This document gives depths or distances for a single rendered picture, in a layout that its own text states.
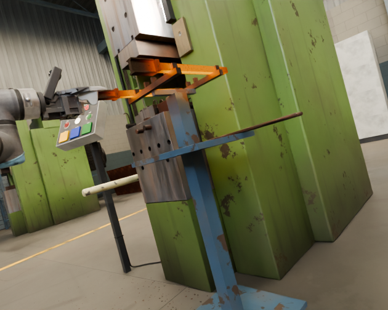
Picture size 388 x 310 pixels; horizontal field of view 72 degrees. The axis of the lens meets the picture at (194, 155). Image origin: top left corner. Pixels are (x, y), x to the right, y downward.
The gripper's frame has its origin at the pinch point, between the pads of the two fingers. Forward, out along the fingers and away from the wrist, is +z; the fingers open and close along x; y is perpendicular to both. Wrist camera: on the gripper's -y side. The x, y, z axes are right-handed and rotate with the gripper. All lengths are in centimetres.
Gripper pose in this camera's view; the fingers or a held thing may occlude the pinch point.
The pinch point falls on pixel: (98, 94)
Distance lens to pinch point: 102.7
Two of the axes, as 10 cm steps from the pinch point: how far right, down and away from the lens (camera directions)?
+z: 7.2, -1.9, 6.7
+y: 2.5, 9.7, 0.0
